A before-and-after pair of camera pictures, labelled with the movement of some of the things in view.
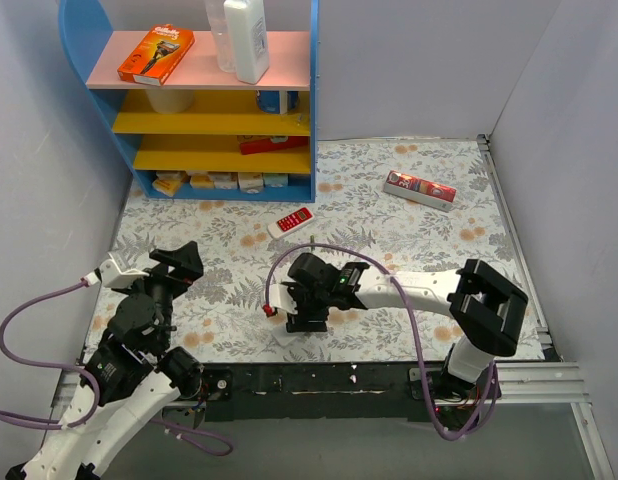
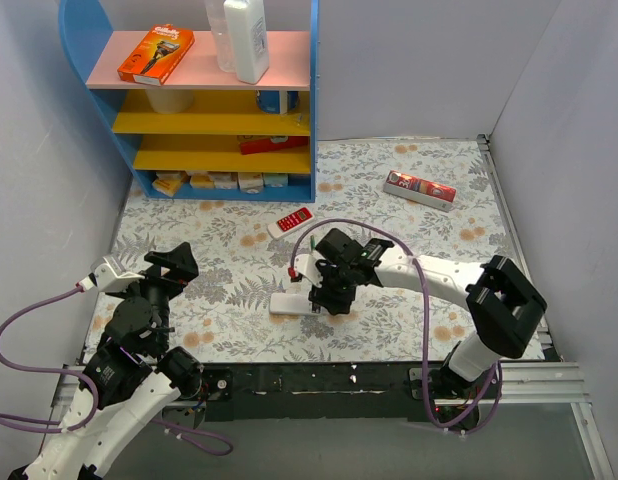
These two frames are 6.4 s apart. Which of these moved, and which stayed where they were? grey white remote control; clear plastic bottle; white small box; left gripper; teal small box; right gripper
Moved: grey white remote control; right gripper
Stayed: teal small box; left gripper; white small box; clear plastic bottle
